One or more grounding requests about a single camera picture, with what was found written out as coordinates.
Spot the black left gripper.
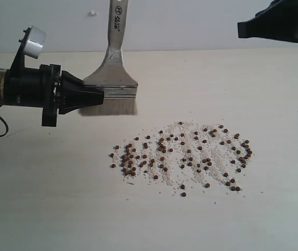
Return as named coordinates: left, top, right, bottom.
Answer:
left=4, top=64, right=104, bottom=127

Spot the wide wooden paint brush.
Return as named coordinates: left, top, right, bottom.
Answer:
left=79, top=0, right=138, bottom=116

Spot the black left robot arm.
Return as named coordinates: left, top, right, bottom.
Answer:
left=0, top=64, right=104, bottom=127

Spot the pile of rice and pellets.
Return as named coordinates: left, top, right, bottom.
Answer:
left=108, top=121, right=254, bottom=197

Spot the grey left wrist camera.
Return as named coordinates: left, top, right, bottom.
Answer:
left=20, top=26, right=47, bottom=59

